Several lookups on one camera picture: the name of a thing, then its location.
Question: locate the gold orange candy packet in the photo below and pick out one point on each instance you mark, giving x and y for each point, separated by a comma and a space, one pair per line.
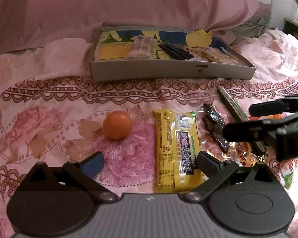
245, 156

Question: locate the small orange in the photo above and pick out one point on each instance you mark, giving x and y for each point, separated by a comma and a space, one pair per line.
117, 125

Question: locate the dark desk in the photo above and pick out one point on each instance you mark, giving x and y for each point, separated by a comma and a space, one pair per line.
296, 27

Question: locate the green sausage stick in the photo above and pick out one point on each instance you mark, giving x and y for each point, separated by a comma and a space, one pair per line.
229, 103

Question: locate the pink curtain cloth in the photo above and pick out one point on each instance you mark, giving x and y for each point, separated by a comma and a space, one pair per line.
114, 10

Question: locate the clear cracker packet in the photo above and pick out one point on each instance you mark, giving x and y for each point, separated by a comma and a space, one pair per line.
211, 54

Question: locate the dark blue snack packet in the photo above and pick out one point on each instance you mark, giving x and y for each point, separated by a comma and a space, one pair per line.
173, 50

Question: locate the yellow snack packet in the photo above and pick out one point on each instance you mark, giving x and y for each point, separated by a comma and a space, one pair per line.
176, 151

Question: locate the floral bed sheet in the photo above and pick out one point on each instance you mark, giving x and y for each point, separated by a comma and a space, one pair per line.
52, 129

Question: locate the clear snack bar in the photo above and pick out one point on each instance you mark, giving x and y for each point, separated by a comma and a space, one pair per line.
139, 47

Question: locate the dark dried fruit packet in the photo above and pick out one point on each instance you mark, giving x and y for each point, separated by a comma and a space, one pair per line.
214, 126

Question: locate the orange red snack packet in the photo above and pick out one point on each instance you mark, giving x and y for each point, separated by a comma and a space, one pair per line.
279, 116

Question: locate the grey cloth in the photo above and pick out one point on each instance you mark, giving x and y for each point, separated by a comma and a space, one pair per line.
253, 27

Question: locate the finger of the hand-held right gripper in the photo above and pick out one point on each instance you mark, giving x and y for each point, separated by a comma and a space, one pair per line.
245, 130
265, 107

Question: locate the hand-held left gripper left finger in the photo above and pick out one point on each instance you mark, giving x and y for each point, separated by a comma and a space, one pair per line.
94, 164

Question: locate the grey cardboard box tray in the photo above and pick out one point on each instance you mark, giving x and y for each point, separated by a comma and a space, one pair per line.
164, 72

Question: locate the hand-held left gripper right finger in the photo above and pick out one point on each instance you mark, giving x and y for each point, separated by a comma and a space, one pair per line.
207, 164

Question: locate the small green white packet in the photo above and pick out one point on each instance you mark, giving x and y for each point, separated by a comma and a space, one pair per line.
288, 176

